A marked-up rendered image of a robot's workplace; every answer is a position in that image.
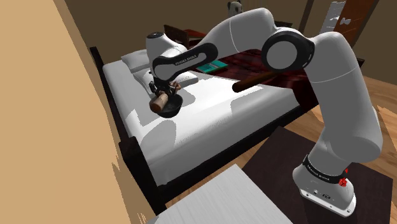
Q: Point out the teal book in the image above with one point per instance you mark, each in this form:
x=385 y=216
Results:
x=212 y=66

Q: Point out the light wooden cylinder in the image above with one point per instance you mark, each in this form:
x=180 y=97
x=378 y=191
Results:
x=158 y=103

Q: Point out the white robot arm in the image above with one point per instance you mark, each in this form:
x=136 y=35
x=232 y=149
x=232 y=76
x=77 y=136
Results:
x=341 y=102

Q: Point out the dark robot stand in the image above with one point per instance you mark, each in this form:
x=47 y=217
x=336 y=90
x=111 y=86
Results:
x=276 y=161

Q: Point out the panda plush toy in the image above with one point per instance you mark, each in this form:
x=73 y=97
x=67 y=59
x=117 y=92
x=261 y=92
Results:
x=234 y=7

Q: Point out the brown wooden rolling pin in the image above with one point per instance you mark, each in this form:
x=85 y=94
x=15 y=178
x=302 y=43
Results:
x=251 y=82

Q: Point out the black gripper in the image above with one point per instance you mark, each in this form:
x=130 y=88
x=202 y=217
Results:
x=159 y=85

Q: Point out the white pillow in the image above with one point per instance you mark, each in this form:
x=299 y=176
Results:
x=136 y=60
x=187 y=79

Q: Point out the white bed with dark frame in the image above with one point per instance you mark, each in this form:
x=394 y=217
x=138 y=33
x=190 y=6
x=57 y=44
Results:
x=211 y=111

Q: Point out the black bowl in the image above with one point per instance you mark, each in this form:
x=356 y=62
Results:
x=172 y=108

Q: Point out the dark wooden chair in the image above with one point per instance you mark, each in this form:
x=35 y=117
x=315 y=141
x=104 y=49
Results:
x=176 y=33

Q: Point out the white wooden table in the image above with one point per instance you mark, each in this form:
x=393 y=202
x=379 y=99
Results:
x=223 y=201

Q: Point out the dark red blanket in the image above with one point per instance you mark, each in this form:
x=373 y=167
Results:
x=248 y=66

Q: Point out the brown striped object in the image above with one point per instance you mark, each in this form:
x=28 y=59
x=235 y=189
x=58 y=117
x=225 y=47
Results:
x=175 y=86

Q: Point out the brown door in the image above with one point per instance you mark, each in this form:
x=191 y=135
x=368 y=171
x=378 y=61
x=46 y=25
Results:
x=350 y=18

